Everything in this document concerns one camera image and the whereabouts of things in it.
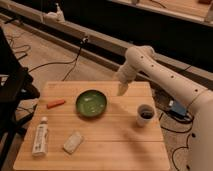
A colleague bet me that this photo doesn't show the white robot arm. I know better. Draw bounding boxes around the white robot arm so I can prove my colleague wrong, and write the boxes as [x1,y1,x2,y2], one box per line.
[117,46,213,171]

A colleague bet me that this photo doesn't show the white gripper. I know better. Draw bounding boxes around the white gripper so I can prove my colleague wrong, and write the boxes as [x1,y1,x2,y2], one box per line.
[117,62,137,96]

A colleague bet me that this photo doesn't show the white cup with dark liquid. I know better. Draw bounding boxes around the white cup with dark liquid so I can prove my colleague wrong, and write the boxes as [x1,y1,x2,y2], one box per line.
[136,104,155,127]

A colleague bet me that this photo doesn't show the black floor cable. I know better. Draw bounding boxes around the black floor cable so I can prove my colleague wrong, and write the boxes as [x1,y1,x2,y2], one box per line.
[27,39,88,82]

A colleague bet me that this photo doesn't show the blue device on floor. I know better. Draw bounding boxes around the blue device on floor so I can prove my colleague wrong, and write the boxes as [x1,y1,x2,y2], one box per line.
[169,100,187,117]

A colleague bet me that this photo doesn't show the orange carrot stick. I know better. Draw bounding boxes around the orange carrot stick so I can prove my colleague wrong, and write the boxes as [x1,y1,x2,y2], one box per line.
[46,99,66,109]

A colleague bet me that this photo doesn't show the white sponge block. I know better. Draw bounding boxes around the white sponge block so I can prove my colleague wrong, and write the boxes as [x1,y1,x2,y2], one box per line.
[63,131,84,154]

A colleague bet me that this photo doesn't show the white object on rail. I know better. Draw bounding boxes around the white object on rail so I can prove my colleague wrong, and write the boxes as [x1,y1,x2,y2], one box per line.
[45,4,65,22]

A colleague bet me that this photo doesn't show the black chair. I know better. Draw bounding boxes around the black chair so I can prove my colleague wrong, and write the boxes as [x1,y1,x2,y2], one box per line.
[0,27,40,171]

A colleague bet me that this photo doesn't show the black cable right floor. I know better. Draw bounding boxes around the black cable right floor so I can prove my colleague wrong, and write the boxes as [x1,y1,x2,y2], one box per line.
[157,111,195,164]

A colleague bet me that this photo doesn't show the long metal rail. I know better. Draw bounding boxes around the long metal rail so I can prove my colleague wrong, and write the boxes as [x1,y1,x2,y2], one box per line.
[0,0,213,90]

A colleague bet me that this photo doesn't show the green ceramic bowl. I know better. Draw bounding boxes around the green ceramic bowl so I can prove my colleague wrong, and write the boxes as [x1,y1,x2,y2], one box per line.
[76,90,107,118]

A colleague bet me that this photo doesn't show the white tube with cap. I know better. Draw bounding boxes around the white tube with cap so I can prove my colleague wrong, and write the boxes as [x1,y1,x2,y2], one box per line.
[32,117,48,156]

